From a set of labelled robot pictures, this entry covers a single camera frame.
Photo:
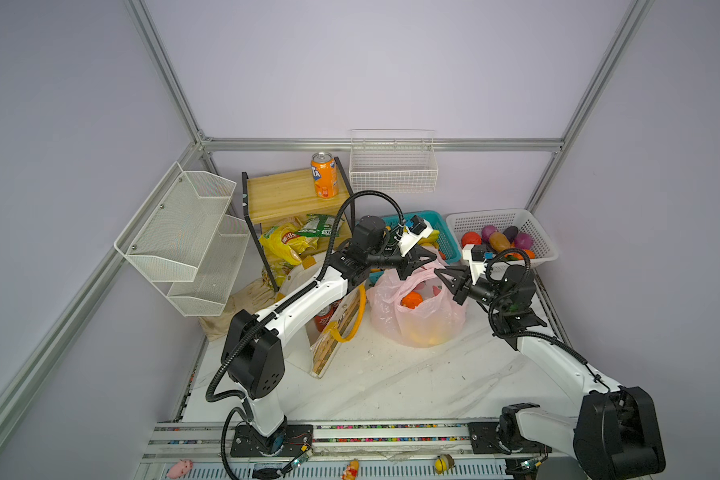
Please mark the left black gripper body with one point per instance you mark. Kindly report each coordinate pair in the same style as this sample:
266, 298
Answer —
401, 263

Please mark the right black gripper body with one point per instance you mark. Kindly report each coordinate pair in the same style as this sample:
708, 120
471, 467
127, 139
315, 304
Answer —
485, 293

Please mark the red cola can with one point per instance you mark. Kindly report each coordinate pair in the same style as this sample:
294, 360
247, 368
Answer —
322, 319

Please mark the pink plastic grocery bag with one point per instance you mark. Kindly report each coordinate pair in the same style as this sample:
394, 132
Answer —
437, 320

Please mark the white canvas tote bag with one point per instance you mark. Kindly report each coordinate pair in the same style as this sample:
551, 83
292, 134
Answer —
314, 346

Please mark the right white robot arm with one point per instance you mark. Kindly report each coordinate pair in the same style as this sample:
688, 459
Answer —
615, 434

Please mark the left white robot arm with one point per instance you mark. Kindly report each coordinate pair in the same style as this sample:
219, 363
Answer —
253, 362

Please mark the brown potato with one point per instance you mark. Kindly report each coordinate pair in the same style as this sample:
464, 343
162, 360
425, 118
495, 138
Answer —
499, 242

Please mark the green snack bag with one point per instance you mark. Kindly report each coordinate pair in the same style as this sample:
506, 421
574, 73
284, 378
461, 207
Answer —
319, 226

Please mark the purple round vegetable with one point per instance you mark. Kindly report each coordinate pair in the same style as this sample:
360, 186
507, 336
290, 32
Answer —
523, 241

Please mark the red tomato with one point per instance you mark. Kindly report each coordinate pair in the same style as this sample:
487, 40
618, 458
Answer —
471, 238

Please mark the orange fruit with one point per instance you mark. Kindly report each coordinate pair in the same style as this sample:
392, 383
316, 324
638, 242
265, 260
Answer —
412, 300

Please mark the teal plastic fruit basket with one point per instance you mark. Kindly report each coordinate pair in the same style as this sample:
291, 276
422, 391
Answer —
446, 244

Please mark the yellow chips bag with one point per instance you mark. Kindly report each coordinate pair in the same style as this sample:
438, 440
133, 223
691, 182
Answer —
287, 243

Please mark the white plastic vegetable basket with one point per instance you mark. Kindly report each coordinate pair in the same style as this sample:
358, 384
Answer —
543, 246

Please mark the orange soda can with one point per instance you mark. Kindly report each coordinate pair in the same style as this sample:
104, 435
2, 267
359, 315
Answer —
325, 174

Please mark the wooden three-tier shelf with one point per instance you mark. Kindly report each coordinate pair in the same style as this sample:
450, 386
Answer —
268, 199

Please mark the white mesh two-tier rack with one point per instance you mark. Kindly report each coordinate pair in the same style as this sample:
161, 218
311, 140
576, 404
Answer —
184, 241

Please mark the white wire wall basket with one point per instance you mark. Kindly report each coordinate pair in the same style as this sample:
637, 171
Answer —
393, 160

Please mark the aluminium rail base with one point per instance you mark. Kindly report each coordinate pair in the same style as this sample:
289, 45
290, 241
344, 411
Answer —
380, 400

